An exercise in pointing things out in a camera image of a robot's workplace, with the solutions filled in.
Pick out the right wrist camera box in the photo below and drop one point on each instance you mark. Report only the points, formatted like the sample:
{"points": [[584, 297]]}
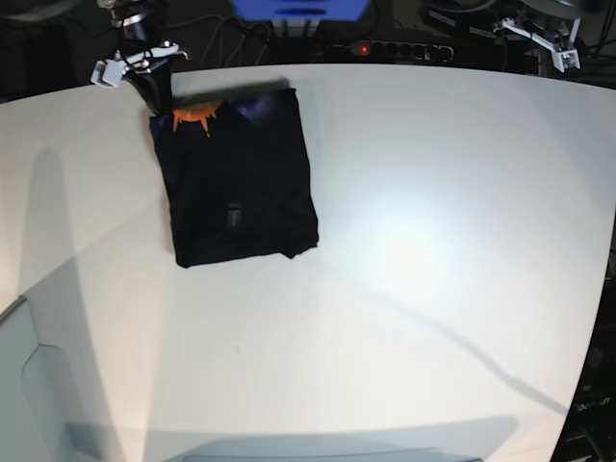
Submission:
{"points": [[108, 73]]}

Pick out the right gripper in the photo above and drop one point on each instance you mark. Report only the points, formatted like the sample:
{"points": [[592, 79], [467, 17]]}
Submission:
{"points": [[141, 48]]}

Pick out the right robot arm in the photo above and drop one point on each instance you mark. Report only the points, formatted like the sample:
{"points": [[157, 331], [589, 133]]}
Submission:
{"points": [[136, 8]]}

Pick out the blue box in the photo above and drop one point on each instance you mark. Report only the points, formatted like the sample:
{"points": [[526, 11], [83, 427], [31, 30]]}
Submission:
{"points": [[338, 10]]}

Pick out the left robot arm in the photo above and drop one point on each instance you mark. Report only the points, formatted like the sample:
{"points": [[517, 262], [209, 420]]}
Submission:
{"points": [[541, 10]]}

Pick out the black power strip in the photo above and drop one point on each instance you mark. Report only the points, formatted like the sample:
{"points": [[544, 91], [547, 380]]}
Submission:
{"points": [[387, 52]]}

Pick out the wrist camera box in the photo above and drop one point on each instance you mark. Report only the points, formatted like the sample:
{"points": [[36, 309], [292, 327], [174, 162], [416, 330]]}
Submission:
{"points": [[566, 59], [108, 73]]}

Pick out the black T-shirt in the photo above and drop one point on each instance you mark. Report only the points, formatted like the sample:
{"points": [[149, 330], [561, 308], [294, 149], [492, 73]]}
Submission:
{"points": [[237, 177]]}

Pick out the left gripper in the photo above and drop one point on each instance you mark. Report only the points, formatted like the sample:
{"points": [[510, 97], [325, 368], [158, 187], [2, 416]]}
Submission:
{"points": [[555, 34]]}

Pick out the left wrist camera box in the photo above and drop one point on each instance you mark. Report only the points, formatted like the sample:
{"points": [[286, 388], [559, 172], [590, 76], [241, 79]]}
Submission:
{"points": [[566, 59]]}

